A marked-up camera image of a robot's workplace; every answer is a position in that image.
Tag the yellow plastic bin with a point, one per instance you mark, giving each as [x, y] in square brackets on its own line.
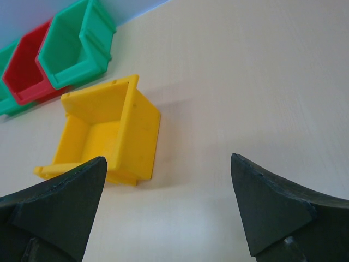
[113, 120]

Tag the red plastic bin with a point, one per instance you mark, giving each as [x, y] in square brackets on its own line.
[24, 76]

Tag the green plastic bin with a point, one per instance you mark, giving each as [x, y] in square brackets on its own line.
[77, 47]
[9, 106]

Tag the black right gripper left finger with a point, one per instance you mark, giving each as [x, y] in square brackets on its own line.
[52, 220]

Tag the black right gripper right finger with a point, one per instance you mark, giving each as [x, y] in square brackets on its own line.
[284, 221]

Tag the left green plastic bin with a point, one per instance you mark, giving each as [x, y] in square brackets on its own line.
[9, 106]

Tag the right green plastic bin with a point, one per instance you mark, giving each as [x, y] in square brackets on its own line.
[77, 47]

